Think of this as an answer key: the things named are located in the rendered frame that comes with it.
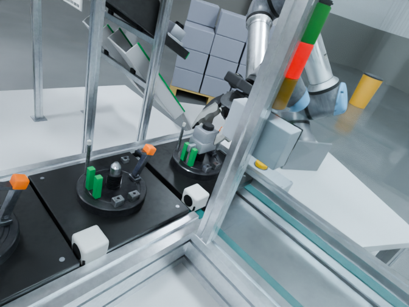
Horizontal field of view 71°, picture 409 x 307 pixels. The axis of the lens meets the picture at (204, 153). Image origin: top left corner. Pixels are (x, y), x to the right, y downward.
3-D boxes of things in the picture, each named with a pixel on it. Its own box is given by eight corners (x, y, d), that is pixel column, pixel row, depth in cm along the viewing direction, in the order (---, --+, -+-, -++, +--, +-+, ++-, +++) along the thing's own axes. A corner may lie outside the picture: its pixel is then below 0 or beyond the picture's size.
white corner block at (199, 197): (193, 195, 70) (197, 182, 68) (206, 206, 68) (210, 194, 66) (179, 201, 67) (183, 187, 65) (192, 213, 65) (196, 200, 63)
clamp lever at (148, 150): (136, 173, 64) (151, 144, 62) (140, 178, 63) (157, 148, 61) (123, 172, 61) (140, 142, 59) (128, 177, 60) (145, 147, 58)
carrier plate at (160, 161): (195, 140, 94) (197, 134, 92) (251, 183, 82) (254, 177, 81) (133, 156, 77) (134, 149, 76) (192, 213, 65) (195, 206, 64)
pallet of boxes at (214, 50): (243, 97, 455) (271, 22, 397) (249, 117, 390) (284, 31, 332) (173, 77, 439) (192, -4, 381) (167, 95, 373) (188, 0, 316)
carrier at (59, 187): (128, 157, 76) (136, 115, 69) (187, 215, 64) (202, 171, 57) (27, 183, 59) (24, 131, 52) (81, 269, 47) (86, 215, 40)
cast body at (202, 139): (204, 141, 79) (211, 119, 75) (215, 150, 76) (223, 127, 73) (181, 147, 73) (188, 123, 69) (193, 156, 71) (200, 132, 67)
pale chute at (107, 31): (133, 84, 109) (142, 77, 109) (148, 100, 101) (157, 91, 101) (81, 21, 87) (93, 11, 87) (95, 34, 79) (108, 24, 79)
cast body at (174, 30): (170, 47, 87) (183, 27, 85) (178, 53, 84) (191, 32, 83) (150, 32, 80) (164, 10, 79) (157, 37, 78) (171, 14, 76)
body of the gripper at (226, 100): (240, 133, 78) (269, 103, 80) (235, 114, 71) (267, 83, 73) (221, 119, 82) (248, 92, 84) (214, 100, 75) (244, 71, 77)
